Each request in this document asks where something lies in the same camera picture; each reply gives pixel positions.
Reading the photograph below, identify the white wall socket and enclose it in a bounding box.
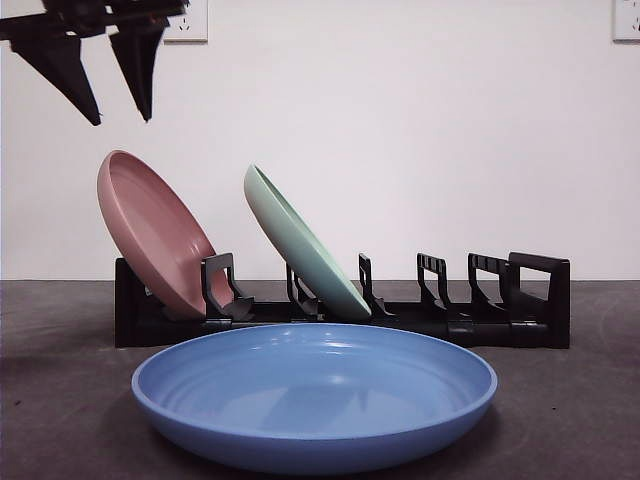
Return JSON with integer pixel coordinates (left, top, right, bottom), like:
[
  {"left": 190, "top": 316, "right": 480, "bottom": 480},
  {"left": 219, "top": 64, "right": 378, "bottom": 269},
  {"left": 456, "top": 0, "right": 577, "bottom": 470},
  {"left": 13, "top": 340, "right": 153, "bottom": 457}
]
[
  {"left": 612, "top": 0, "right": 640, "bottom": 43},
  {"left": 163, "top": 0, "right": 210, "bottom": 44}
]

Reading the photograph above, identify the pink round plate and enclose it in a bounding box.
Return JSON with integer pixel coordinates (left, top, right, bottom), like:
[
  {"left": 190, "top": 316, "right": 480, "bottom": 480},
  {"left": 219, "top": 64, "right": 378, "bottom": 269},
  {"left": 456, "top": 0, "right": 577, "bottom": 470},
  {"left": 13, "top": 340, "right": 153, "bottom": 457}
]
[{"left": 96, "top": 149, "right": 235, "bottom": 320}]

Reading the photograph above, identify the blue round plate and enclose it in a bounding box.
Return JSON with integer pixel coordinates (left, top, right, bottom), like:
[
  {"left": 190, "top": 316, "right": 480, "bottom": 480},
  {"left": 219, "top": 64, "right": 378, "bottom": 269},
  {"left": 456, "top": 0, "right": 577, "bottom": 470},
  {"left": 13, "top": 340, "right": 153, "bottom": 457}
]
[{"left": 131, "top": 322, "right": 499, "bottom": 462}]

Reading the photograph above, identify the black plastic dish rack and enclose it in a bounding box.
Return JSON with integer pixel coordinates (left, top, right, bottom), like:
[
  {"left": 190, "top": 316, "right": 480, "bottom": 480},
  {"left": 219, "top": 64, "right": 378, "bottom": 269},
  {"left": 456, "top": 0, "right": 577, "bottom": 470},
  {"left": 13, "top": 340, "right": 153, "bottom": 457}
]
[{"left": 114, "top": 252, "right": 572, "bottom": 350}]

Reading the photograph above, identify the light green round plate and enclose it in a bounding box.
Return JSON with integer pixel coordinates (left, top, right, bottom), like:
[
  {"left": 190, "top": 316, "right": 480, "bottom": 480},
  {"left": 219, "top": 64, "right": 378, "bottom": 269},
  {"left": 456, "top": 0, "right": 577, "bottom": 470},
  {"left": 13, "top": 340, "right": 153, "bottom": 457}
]
[{"left": 243, "top": 163, "right": 374, "bottom": 321}]

